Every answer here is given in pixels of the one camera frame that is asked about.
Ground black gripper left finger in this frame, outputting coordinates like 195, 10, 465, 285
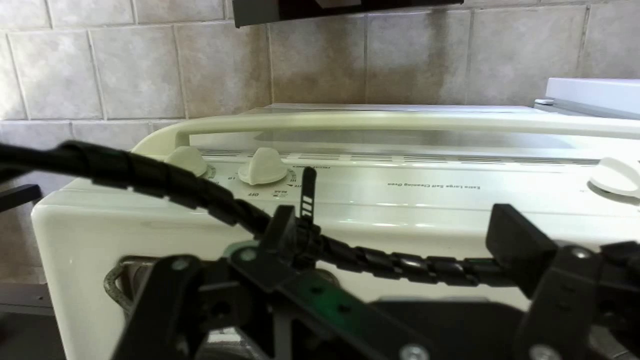
112, 202, 432, 360

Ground black spiral-wrapped cable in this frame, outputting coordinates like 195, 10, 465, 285
0, 139, 536, 291

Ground black zip tie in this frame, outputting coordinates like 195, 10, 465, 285
299, 167, 320, 233

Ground white stove knob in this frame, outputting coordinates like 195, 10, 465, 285
162, 145, 214, 181
587, 156, 640, 201
236, 147, 293, 189

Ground white fridge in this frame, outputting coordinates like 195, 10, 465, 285
532, 77, 640, 123

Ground wooden-topped robot cart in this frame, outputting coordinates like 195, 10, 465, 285
230, 0, 467, 31

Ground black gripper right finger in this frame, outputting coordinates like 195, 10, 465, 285
484, 202, 640, 360

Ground white gas stove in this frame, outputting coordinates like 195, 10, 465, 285
28, 99, 640, 360

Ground white oven door handle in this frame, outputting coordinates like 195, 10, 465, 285
132, 109, 640, 163

